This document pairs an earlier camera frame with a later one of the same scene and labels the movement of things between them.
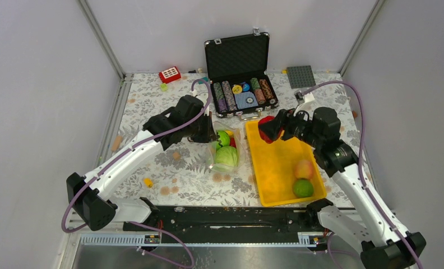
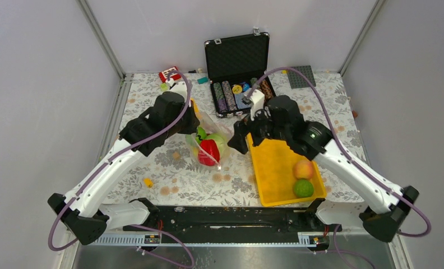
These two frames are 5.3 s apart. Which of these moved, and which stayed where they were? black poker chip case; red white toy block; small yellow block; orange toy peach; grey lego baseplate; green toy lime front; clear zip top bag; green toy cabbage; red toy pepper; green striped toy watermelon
Moved: green striped toy watermelon; red toy pepper; clear zip top bag; green toy cabbage
Stayed: red white toy block; small yellow block; black poker chip case; green toy lime front; grey lego baseplate; orange toy peach
